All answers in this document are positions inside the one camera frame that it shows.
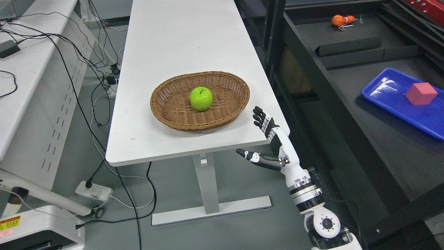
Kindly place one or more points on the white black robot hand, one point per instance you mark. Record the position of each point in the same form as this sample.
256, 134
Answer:
283, 158

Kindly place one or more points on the green apple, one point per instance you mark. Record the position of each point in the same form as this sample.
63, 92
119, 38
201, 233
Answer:
201, 98

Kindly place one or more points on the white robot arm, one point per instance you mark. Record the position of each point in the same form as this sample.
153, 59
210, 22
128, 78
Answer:
322, 225

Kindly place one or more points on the orange toy on shelf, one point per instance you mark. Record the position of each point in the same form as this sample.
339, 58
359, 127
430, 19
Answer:
341, 22

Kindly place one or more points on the white table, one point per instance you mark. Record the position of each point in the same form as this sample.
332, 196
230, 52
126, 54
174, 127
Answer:
168, 38

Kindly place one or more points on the brown wicker basket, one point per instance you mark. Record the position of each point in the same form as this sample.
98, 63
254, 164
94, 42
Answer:
170, 101

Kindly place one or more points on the red cube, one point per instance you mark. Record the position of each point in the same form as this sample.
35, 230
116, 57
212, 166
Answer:
420, 94

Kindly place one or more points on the white power strip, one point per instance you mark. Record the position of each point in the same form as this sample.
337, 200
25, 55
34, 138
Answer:
99, 193

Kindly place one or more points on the white machine with warning label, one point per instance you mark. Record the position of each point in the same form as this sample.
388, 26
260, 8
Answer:
46, 228

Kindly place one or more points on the white side desk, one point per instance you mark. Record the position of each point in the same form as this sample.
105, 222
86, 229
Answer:
39, 85

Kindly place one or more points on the black power adapter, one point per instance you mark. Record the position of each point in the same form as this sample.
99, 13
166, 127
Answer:
8, 48

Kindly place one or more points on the laptop computer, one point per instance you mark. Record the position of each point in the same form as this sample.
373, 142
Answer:
13, 9

